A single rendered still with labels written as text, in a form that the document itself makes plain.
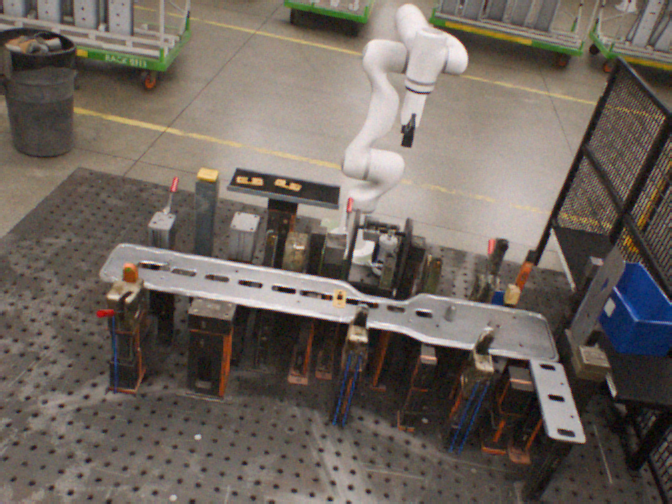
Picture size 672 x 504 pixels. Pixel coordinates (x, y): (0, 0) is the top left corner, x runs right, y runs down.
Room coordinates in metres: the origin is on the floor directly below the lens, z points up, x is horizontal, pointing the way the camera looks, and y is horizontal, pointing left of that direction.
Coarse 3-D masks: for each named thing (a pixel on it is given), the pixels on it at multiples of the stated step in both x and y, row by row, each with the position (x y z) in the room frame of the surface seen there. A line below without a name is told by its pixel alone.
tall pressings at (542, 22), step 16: (448, 0) 8.48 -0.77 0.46; (480, 0) 8.45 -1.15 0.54; (496, 0) 8.67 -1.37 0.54; (528, 0) 8.64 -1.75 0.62; (544, 0) 8.63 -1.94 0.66; (560, 0) 8.55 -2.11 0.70; (464, 16) 8.44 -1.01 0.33; (480, 16) 8.37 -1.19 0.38; (496, 16) 8.65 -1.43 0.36; (512, 16) 8.60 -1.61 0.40; (528, 16) 8.56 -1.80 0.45; (544, 16) 8.62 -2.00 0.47
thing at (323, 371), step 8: (328, 328) 1.53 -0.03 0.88; (336, 328) 1.52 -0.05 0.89; (328, 336) 1.52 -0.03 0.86; (336, 336) 1.52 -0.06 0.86; (328, 344) 1.52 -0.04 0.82; (320, 352) 1.61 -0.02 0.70; (328, 352) 1.52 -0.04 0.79; (320, 360) 1.56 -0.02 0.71; (328, 360) 1.52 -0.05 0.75; (320, 368) 1.52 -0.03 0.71; (328, 368) 1.52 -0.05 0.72; (320, 376) 1.50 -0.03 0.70; (328, 376) 1.50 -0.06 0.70
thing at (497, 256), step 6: (498, 240) 1.71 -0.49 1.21; (504, 240) 1.72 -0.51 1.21; (498, 246) 1.71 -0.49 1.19; (504, 246) 1.68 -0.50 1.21; (492, 252) 1.71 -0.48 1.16; (498, 252) 1.71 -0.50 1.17; (504, 252) 1.70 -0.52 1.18; (492, 258) 1.70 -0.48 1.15; (498, 258) 1.71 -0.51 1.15; (492, 264) 1.70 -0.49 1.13; (498, 264) 1.70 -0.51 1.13; (486, 270) 1.70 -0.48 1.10; (492, 270) 1.70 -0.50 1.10; (498, 270) 1.69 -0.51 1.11; (486, 276) 1.69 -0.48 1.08; (492, 288) 1.68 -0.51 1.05
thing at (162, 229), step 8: (160, 216) 1.70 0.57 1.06; (168, 216) 1.71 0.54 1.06; (176, 216) 1.72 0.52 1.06; (152, 224) 1.64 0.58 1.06; (160, 224) 1.65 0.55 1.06; (168, 224) 1.66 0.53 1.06; (152, 232) 1.64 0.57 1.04; (160, 232) 1.64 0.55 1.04; (168, 232) 1.64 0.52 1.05; (152, 240) 1.64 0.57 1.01; (160, 240) 1.64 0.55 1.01; (168, 240) 1.64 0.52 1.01; (160, 248) 1.64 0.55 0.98; (168, 248) 1.64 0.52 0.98; (152, 264) 1.64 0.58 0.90; (152, 296) 1.64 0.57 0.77; (152, 304) 1.64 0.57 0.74; (152, 312) 1.63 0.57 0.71
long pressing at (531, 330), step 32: (128, 256) 1.54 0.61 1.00; (160, 256) 1.57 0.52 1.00; (192, 256) 1.60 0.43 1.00; (160, 288) 1.43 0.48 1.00; (192, 288) 1.45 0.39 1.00; (224, 288) 1.48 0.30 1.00; (256, 288) 1.51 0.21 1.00; (320, 288) 1.57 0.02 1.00; (352, 288) 1.60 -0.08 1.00; (384, 320) 1.48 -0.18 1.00; (416, 320) 1.51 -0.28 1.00; (480, 320) 1.57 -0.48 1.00; (512, 320) 1.60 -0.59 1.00; (544, 320) 1.64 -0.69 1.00; (512, 352) 1.45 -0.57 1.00; (544, 352) 1.48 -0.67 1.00
